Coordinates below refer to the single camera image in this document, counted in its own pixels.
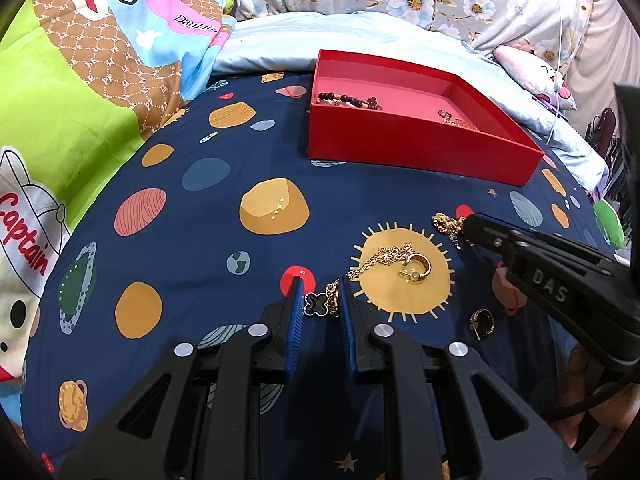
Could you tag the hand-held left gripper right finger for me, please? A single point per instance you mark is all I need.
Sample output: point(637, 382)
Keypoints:
point(349, 330)

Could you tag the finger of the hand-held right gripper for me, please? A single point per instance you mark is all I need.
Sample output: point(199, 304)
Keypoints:
point(487, 232)

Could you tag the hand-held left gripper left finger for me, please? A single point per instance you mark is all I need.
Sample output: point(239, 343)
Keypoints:
point(295, 330)

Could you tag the red cardboard box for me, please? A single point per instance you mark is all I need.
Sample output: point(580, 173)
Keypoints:
point(410, 145)

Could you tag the person's right hand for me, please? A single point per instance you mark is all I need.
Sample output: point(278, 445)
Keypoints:
point(572, 395)

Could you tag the wide gold hoop earring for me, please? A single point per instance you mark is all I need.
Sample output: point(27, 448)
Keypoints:
point(419, 271)

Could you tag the small dark-edged hoop earring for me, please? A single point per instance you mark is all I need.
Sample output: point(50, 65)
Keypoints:
point(484, 329)

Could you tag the dark object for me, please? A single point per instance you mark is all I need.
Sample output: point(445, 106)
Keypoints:
point(602, 132)

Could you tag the pink cartoon pillow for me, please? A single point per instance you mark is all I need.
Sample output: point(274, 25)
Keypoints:
point(525, 67)

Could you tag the beige cloth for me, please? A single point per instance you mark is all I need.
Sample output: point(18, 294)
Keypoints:
point(597, 50)

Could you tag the light blue sheet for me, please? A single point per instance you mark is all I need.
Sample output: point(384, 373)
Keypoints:
point(280, 40)

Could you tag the cartoon monkey printed blanket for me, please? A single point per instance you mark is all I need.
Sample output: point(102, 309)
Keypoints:
point(90, 85)

